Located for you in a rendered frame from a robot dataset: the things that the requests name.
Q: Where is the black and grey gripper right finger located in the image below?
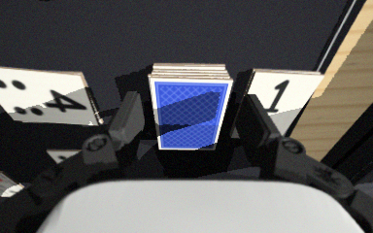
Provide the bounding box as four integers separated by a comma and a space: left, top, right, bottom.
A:
235, 94, 373, 233

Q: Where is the black card cloth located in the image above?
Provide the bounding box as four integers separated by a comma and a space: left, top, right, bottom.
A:
0, 0, 349, 188

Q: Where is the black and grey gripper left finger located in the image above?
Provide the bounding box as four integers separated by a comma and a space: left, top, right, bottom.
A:
0, 90, 145, 233

